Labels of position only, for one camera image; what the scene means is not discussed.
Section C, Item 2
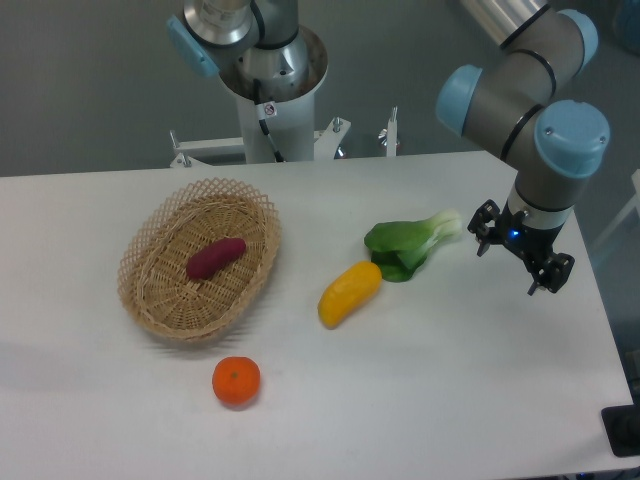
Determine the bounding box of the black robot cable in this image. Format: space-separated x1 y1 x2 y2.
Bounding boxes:
252 78 287 164

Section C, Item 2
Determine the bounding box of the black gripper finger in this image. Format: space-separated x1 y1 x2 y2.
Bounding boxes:
467 199 501 257
526 253 574 296

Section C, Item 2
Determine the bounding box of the orange mandarin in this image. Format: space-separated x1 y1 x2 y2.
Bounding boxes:
212 356 261 406

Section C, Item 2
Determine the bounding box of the white frame at right edge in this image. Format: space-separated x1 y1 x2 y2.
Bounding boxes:
591 170 639 257

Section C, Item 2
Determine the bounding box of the purple sweet potato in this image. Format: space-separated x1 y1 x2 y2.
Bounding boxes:
186 238 247 280

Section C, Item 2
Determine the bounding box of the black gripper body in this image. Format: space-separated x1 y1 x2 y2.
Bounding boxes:
495 199 564 270

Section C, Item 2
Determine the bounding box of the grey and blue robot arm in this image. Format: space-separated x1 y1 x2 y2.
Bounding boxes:
166 1 610 292

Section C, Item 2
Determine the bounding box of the black device at table corner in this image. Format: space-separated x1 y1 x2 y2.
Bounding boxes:
601 405 639 458

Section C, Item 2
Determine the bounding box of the green bok choy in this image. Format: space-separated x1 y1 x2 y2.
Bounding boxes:
364 209 462 283

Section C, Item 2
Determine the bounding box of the white metal base frame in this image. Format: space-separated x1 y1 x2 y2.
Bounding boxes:
170 106 401 168

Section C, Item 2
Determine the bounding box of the woven wicker basket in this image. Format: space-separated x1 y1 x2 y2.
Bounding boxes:
118 178 281 341

